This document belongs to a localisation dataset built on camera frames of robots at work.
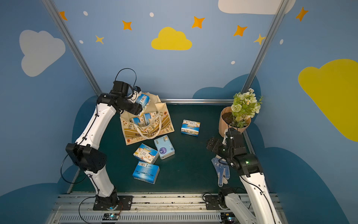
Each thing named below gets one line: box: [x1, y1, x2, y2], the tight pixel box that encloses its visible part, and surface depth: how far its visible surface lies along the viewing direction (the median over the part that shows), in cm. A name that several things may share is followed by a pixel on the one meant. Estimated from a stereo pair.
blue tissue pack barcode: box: [136, 93, 150, 108], surface depth 82 cm
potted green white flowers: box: [218, 88, 263, 138], surface depth 86 cm
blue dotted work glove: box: [211, 154, 230, 188], surface depth 87 cm
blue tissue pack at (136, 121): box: [132, 117, 141, 126], surface depth 97 cm
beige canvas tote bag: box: [119, 92, 175, 146], surface depth 91 cm
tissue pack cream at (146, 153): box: [132, 142, 159, 165], surface depth 88 cm
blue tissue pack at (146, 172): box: [132, 161, 160, 185], surface depth 81 cm
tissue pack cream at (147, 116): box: [143, 112, 152, 126], surface depth 100 cm
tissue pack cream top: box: [180, 119, 201, 137], surface depth 103 cm
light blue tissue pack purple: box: [153, 134, 176, 160], surface depth 93 cm
